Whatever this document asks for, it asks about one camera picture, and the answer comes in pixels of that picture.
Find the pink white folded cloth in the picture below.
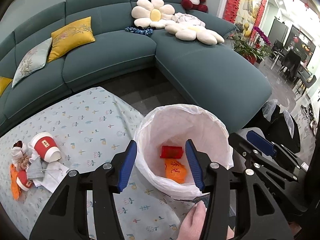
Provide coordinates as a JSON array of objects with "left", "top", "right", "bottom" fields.
[{"left": 171, "top": 12, "right": 206, "bottom": 27}]

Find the yellow cushion centre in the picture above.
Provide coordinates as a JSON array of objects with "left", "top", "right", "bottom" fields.
[{"left": 47, "top": 16, "right": 95, "bottom": 63}]

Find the yellow cushion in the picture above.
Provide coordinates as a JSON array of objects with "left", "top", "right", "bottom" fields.
[
  {"left": 47, "top": 16, "right": 95, "bottom": 63},
  {"left": 0, "top": 76, "right": 12, "bottom": 96}
]

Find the blue scrunchie on sofa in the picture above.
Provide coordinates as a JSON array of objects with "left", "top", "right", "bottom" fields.
[{"left": 125, "top": 27, "right": 153, "bottom": 36}]

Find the yellow cushion left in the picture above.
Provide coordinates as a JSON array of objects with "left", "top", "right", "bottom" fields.
[{"left": 0, "top": 76, "right": 12, "bottom": 96}]

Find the left hand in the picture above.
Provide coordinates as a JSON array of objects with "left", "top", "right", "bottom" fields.
[{"left": 176, "top": 200, "right": 235, "bottom": 240}]

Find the white daisy pillow upper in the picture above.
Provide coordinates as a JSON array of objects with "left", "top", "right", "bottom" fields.
[{"left": 131, "top": 0, "right": 175, "bottom": 29}]

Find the dining chairs and table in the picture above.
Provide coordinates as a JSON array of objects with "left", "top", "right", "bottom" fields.
[{"left": 271, "top": 40, "right": 317, "bottom": 95}]

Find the brown floral scrunchie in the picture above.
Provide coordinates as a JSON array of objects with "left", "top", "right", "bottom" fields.
[{"left": 16, "top": 155, "right": 30, "bottom": 171}]

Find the white daisy pillow lower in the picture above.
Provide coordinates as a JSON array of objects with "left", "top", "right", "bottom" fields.
[{"left": 165, "top": 23, "right": 225, "bottom": 46}]

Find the floral light blue tablecloth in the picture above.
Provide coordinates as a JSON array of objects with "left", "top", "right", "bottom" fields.
[{"left": 1, "top": 87, "right": 201, "bottom": 239}]

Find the red wall decoration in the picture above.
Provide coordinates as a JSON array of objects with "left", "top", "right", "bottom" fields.
[{"left": 223, "top": 0, "right": 268, "bottom": 38}]

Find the large orange snack bag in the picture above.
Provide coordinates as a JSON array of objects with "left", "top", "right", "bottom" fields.
[{"left": 164, "top": 159, "right": 187, "bottom": 184}]

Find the white sock with red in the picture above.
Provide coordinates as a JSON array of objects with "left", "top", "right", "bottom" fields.
[{"left": 11, "top": 140, "right": 27, "bottom": 166}]

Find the red white paper cup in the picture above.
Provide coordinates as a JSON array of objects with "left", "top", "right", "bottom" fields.
[
  {"left": 16, "top": 170, "right": 33, "bottom": 191},
  {"left": 30, "top": 132, "right": 61, "bottom": 163}
]

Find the red wrapper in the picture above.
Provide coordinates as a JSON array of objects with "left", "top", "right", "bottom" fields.
[{"left": 160, "top": 146, "right": 183, "bottom": 159}]

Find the light blue embroidered cushion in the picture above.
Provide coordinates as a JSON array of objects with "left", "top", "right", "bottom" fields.
[{"left": 12, "top": 38, "right": 52, "bottom": 88}]

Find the small orange snack bag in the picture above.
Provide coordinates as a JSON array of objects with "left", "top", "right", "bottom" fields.
[{"left": 10, "top": 164, "right": 21, "bottom": 200}]

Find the white lined trash bin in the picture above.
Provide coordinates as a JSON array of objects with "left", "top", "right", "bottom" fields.
[{"left": 133, "top": 103, "right": 234, "bottom": 201}]

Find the potted plant with orchids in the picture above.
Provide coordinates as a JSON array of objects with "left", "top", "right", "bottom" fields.
[{"left": 230, "top": 22, "right": 274, "bottom": 64}]

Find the white daisy pillow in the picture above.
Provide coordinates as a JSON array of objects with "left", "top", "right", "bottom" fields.
[
  {"left": 131, "top": 0, "right": 175, "bottom": 29},
  {"left": 165, "top": 23, "right": 225, "bottom": 46}
]

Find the white tissue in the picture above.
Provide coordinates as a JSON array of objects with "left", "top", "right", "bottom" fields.
[{"left": 27, "top": 154, "right": 69, "bottom": 193}]

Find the teal sectional sofa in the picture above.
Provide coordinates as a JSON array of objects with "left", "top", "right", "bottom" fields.
[{"left": 1, "top": 0, "right": 272, "bottom": 134}]

